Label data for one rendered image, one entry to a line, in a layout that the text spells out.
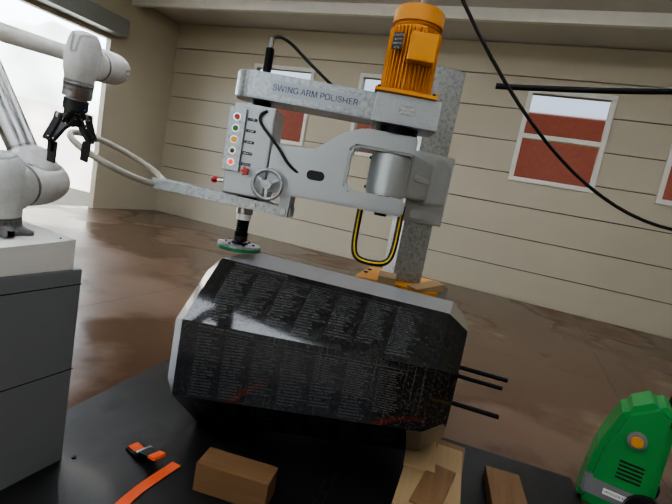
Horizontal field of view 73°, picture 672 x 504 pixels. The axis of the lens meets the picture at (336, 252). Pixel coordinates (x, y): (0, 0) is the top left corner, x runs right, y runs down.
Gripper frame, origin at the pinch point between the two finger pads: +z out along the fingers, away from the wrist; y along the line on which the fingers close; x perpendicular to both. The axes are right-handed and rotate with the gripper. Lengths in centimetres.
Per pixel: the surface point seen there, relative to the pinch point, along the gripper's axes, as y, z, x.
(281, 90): -73, -44, 37
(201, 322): -31, 56, 48
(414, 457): -47, 82, 150
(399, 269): -140, 33, 111
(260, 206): -72, 10, 42
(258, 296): -46, 41, 63
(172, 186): -63, 14, 0
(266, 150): -70, -16, 39
